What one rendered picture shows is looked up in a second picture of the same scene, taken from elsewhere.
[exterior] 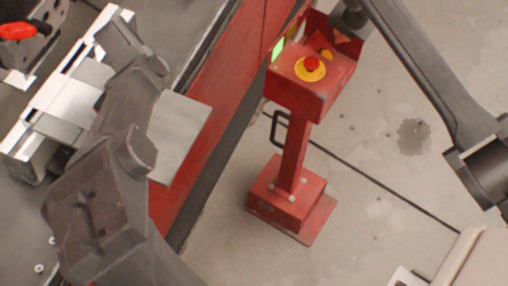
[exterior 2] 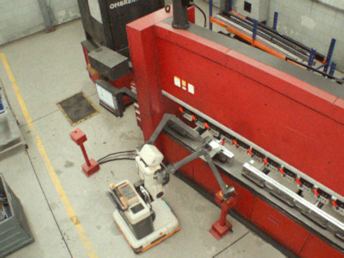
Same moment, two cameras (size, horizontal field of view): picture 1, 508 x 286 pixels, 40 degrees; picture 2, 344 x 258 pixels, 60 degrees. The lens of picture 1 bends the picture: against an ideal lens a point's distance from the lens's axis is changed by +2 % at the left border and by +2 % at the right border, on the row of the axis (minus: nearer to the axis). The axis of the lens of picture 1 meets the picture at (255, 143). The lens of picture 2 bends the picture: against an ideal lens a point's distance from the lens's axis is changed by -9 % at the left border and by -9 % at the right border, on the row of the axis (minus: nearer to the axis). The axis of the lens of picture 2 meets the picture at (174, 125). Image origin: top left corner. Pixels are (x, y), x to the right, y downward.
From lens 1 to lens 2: 3.20 m
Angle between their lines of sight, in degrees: 67
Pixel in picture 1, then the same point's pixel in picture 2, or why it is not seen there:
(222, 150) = (238, 217)
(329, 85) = (217, 195)
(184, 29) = (231, 169)
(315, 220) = (214, 233)
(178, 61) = (224, 167)
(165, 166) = not seen: hidden behind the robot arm
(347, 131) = (238, 250)
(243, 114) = (247, 224)
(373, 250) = (203, 244)
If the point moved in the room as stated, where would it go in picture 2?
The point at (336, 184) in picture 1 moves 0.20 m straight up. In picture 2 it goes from (223, 242) to (223, 234)
